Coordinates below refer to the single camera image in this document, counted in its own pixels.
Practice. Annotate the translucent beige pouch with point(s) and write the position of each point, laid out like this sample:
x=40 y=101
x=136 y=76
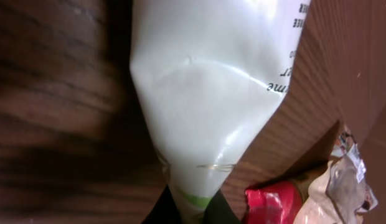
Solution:
x=341 y=194

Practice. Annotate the white Pantene tube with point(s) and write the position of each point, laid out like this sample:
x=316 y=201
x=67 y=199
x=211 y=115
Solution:
x=209 y=74

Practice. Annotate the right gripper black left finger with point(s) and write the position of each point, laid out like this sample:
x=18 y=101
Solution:
x=164 y=211

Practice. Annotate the San Remo spaghetti packet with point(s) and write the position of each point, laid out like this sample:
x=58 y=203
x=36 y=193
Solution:
x=278 y=203

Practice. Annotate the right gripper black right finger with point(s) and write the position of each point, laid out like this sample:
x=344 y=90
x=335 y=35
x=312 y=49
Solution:
x=219 y=211

